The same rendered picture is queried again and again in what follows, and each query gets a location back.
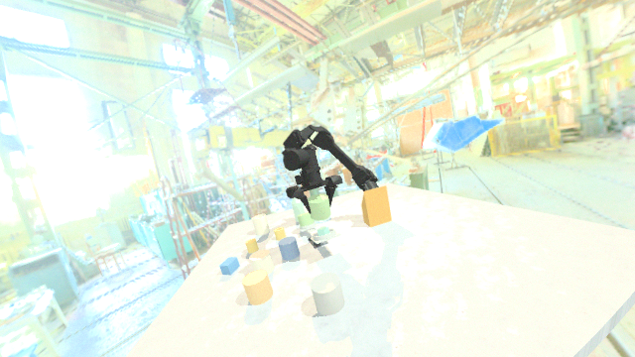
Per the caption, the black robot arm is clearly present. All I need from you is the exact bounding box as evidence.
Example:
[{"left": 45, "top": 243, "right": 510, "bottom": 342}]
[{"left": 281, "top": 125, "right": 379, "bottom": 191}]

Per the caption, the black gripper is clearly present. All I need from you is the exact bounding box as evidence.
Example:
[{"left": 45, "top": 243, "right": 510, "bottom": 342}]
[{"left": 286, "top": 164, "right": 343, "bottom": 214}]

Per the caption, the small blue block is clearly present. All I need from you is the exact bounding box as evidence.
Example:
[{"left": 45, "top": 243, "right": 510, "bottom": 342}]
[{"left": 219, "top": 257, "right": 240, "bottom": 276}]

